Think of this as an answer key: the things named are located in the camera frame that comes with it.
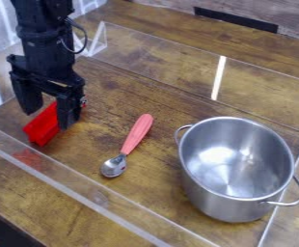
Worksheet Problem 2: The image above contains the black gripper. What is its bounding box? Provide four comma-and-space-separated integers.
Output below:
6, 27, 87, 131

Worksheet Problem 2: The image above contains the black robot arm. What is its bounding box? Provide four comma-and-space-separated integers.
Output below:
7, 0, 86, 129

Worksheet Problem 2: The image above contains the silver steel pot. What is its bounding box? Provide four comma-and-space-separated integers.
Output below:
174, 117, 299, 223

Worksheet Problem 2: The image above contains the red rectangular block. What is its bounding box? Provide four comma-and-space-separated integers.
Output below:
23, 102, 59, 147

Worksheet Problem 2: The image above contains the clear acrylic front barrier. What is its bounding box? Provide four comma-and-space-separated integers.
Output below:
0, 130, 220, 247

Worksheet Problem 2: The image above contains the black strip on table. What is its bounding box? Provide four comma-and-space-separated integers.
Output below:
194, 7, 280, 34

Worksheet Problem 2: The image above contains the clear acrylic triangle bracket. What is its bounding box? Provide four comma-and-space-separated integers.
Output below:
74, 21, 107, 57

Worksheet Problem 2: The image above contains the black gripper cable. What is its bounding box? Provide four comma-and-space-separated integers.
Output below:
59, 17, 90, 55

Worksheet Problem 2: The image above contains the spoon with pink handle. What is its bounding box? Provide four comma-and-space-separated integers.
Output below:
101, 114, 154, 178

